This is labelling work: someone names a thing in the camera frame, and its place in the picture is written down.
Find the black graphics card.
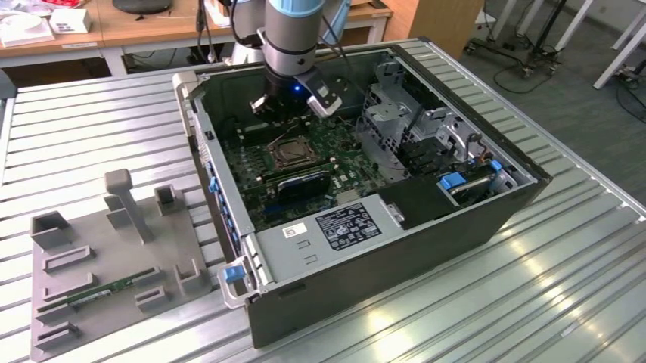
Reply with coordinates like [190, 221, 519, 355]
[274, 168, 337, 207]

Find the white table frame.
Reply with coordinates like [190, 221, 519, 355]
[592, 0, 646, 91]

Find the wooden cabinet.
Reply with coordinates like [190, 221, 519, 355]
[385, 0, 485, 61]

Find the small white printed box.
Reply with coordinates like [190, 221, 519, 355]
[47, 8, 93, 35]

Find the silver CPU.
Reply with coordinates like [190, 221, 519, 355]
[278, 142, 312, 162]

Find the CPU socket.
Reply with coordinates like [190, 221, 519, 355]
[261, 134, 329, 173]

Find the hard disk in blue carrier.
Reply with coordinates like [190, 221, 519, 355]
[436, 166, 505, 207]

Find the large white box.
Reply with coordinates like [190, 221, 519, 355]
[0, 11, 55, 48]

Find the grey power supply unit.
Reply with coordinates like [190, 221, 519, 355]
[250, 193, 408, 284]

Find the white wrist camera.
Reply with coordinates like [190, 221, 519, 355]
[294, 71, 344, 118]

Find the grey parts rack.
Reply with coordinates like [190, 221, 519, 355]
[27, 169, 216, 362]

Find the wooden desk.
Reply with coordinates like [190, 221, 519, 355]
[0, 0, 394, 76]

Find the metal socket cover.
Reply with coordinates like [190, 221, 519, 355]
[269, 135, 325, 171]

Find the black round object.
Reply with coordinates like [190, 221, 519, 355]
[110, 0, 173, 14]

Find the green RAM stick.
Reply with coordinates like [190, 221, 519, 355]
[63, 268, 154, 306]

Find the green motherboard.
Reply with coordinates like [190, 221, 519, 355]
[221, 113, 389, 228]

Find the metal drive cage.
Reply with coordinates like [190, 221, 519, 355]
[360, 60, 465, 178]

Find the black wheeled stand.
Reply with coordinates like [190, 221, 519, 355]
[463, 0, 565, 79]

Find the black PC case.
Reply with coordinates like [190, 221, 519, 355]
[170, 36, 552, 349]

